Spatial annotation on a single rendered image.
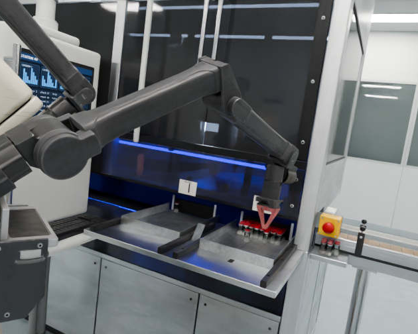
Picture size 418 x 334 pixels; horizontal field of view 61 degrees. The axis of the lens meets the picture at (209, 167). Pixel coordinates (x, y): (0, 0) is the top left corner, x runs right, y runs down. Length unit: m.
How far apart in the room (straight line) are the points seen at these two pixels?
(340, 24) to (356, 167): 4.67
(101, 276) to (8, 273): 1.16
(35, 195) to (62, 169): 0.95
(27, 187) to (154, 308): 0.77
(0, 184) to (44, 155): 0.07
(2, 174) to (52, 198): 1.04
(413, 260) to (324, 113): 0.61
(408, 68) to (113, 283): 5.15
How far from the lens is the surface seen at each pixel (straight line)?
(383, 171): 5.93
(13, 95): 0.74
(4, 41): 1.42
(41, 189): 1.58
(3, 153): 0.60
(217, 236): 1.37
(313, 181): 1.34
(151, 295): 1.76
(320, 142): 1.33
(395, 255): 1.49
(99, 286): 1.96
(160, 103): 0.69
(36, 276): 0.80
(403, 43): 6.10
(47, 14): 1.63
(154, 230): 1.32
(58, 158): 0.60
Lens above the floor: 1.31
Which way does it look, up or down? 7 degrees down
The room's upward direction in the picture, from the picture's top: 8 degrees clockwise
